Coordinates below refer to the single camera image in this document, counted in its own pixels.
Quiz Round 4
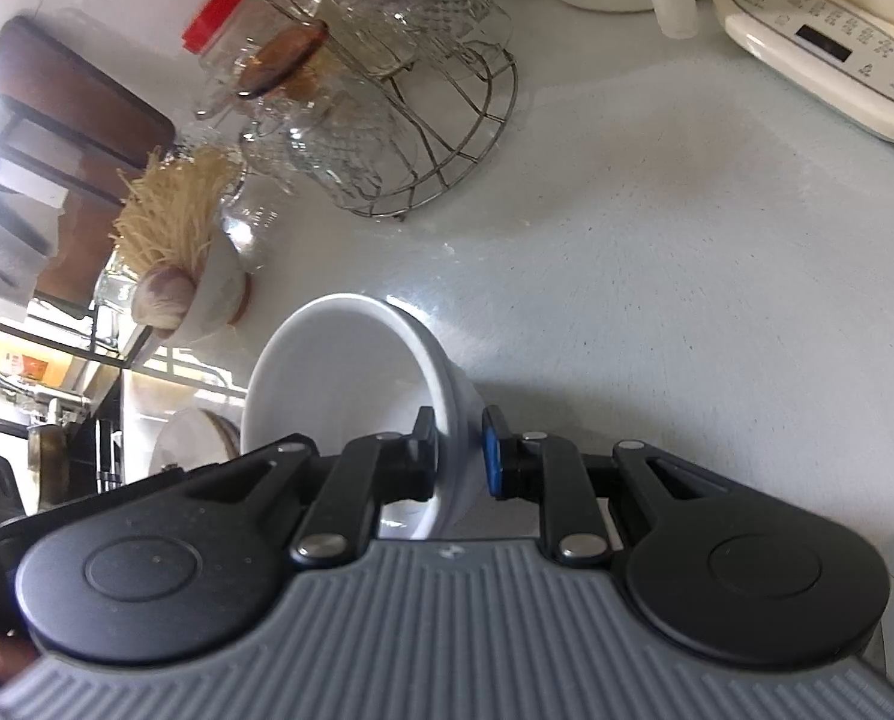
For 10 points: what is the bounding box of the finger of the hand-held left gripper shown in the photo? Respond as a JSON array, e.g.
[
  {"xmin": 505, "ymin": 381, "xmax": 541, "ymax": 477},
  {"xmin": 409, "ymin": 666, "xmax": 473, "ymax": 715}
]
[
  {"xmin": 184, "ymin": 406, "xmax": 442, "ymax": 567},
  {"xmin": 0, "ymin": 466, "xmax": 194, "ymax": 560}
]

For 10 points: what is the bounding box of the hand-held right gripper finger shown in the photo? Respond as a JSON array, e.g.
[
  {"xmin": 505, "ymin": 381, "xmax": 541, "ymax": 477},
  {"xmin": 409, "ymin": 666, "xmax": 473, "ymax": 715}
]
[{"xmin": 481, "ymin": 405, "xmax": 725, "ymax": 567}]

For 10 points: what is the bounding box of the plain white ceramic bowl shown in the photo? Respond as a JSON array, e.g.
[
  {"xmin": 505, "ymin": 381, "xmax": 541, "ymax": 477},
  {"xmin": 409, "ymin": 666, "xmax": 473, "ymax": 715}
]
[{"xmin": 239, "ymin": 294, "xmax": 485, "ymax": 541}]

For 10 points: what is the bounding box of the white leaf-print plate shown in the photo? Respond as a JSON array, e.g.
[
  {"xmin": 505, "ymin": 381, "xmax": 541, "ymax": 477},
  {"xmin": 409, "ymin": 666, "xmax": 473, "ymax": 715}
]
[{"xmin": 149, "ymin": 409, "xmax": 242, "ymax": 475}]

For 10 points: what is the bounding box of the person's left hand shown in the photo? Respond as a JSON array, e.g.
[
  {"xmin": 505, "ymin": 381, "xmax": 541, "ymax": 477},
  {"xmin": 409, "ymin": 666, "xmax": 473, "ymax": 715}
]
[{"xmin": 0, "ymin": 631, "xmax": 37, "ymax": 695}]

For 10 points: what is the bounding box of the orange detergent bottle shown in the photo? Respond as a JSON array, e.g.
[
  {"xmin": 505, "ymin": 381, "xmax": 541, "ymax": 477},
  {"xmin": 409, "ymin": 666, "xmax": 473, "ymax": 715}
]
[{"xmin": 0, "ymin": 330, "xmax": 82, "ymax": 392}]

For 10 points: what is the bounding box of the garlic bulb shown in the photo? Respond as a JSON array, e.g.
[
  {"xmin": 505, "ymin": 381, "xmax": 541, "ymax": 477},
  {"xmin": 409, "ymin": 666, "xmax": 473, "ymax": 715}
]
[{"xmin": 132, "ymin": 262, "xmax": 197, "ymax": 330}]

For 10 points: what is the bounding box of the small ceramic footed bowl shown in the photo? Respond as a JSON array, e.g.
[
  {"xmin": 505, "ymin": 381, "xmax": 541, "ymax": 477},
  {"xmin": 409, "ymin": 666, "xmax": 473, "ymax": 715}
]
[{"xmin": 151, "ymin": 236, "xmax": 255, "ymax": 347}]

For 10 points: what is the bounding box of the dried noodle bundle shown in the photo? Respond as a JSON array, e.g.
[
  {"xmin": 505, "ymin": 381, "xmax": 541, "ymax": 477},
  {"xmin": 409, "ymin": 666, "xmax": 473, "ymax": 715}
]
[{"xmin": 109, "ymin": 146, "xmax": 245, "ymax": 279}]

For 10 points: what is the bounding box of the black dish rack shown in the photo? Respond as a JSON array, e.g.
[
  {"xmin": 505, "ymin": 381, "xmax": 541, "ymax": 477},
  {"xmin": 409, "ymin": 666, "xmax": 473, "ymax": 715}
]
[{"xmin": 0, "ymin": 90, "xmax": 157, "ymax": 407}]

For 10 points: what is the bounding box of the brown cutting board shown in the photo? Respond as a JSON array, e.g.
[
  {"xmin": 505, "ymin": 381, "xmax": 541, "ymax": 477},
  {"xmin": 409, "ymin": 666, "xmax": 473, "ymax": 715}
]
[{"xmin": 0, "ymin": 15, "xmax": 179, "ymax": 302}]

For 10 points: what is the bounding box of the red-lidded clear jar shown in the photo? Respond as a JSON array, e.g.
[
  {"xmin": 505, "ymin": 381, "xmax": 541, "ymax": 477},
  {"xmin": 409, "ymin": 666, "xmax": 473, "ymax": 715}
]
[{"xmin": 182, "ymin": 0, "xmax": 284, "ymax": 92}]

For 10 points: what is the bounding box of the metal wire cup rack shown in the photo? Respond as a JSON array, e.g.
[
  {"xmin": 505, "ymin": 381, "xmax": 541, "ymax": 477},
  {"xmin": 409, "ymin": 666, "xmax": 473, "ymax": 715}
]
[{"xmin": 241, "ymin": 0, "xmax": 520, "ymax": 221}]

